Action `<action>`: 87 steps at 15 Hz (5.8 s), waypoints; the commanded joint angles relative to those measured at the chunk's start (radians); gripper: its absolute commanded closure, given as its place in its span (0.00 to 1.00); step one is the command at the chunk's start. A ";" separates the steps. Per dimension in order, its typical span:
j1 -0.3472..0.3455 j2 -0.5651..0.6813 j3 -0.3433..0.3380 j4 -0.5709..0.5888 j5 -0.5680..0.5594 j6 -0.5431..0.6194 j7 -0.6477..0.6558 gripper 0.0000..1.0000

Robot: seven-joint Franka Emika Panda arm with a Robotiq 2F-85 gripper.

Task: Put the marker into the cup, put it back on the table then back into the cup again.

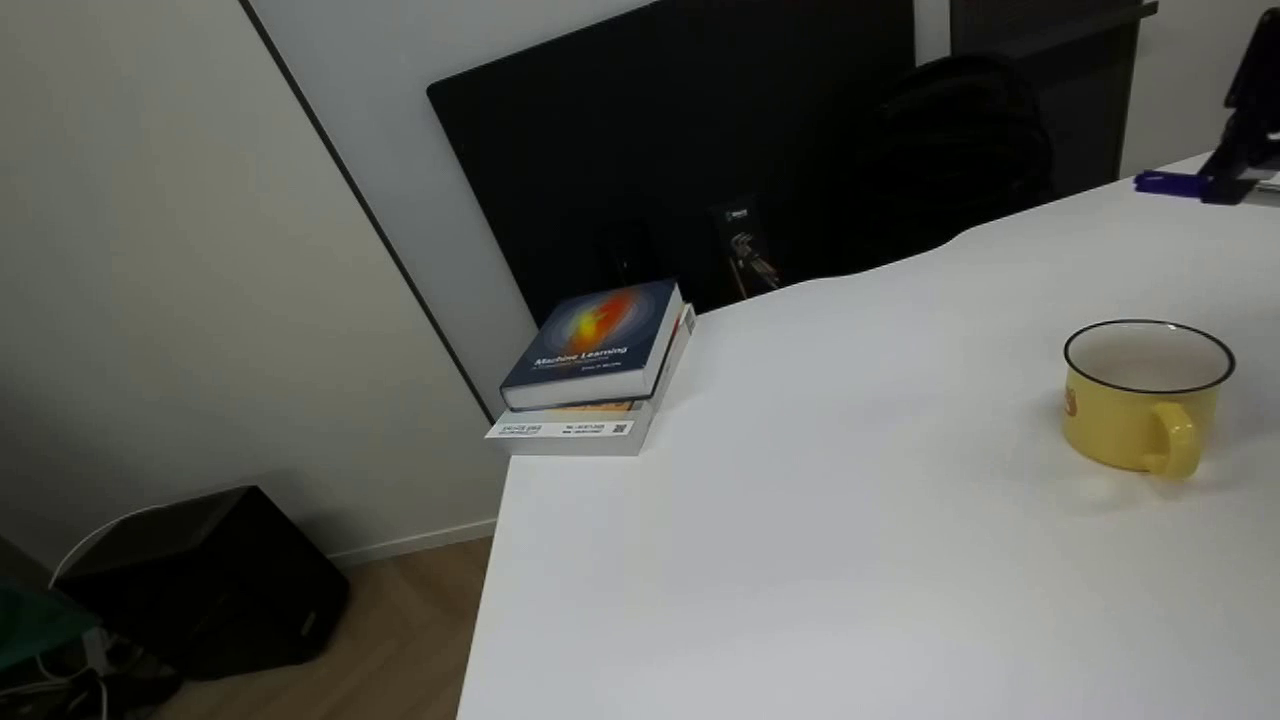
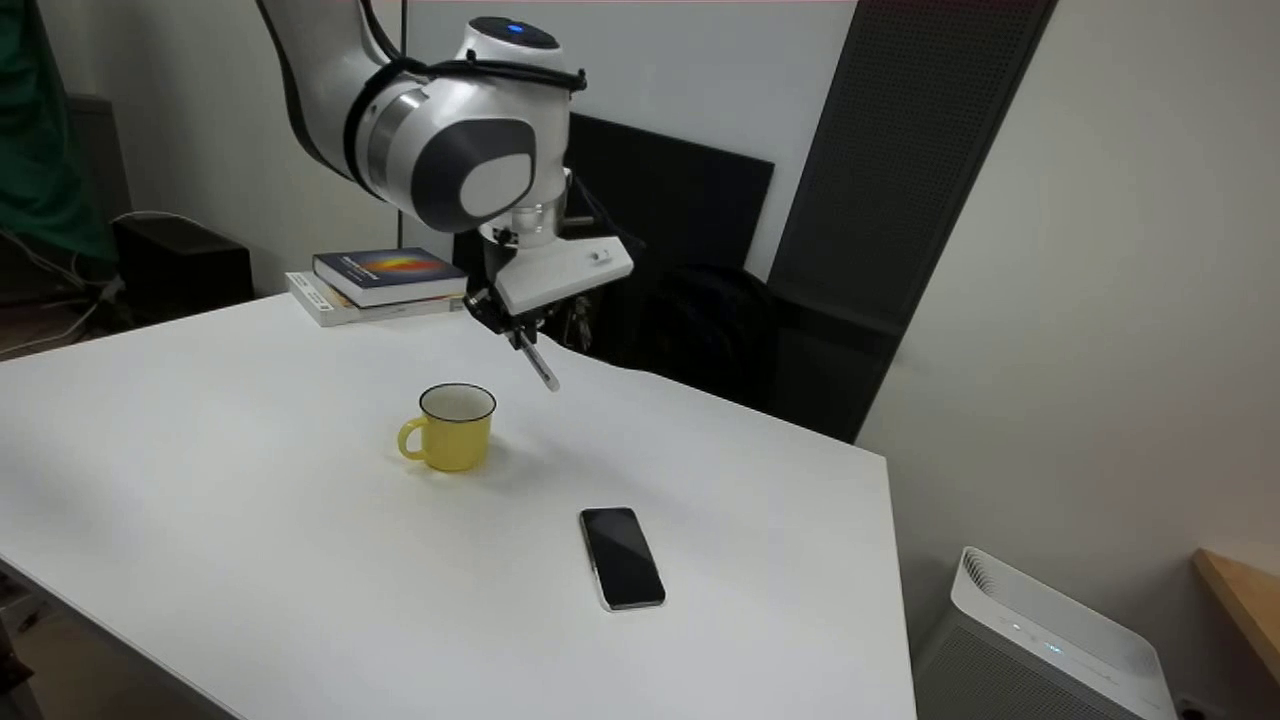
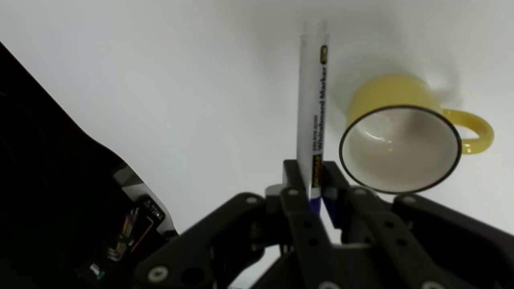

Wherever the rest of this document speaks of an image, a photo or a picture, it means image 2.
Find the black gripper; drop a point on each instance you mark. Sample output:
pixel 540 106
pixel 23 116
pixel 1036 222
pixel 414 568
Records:
pixel 500 301

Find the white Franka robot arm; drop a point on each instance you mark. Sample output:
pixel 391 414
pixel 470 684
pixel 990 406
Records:
pixel 424 122

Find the yellow enamel mug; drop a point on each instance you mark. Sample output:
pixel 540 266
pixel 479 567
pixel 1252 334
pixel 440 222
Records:
pixel 455 430

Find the blue book with orange cover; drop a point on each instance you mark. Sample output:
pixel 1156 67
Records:
pixel 391 275

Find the black office chair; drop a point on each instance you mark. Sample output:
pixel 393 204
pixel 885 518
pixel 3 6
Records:
pixel 692 334

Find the stack of books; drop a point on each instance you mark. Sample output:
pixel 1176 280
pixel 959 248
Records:
pixel 329 307

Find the large black monitor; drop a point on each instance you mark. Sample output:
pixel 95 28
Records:
pixel 683 203

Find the black smartphone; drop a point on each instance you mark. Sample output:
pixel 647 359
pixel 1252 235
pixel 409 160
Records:
pixel 622 558

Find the black cabinet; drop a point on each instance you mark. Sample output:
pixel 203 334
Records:
pixel 833 364

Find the black box on floor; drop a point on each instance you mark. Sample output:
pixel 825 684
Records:
pixel 184 266

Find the green cloth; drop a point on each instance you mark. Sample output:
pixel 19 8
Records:
pixel 40 134

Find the grey plastic bin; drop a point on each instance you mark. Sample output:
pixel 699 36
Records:
pixel 1034 642

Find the wooden side table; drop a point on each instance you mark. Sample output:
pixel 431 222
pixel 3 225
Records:
pixel 1246 601

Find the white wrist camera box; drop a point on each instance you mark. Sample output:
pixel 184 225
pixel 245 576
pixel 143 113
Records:
pixel 566 271

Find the dark grey wall panel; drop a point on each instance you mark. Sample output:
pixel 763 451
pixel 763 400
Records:
pixel 905 160

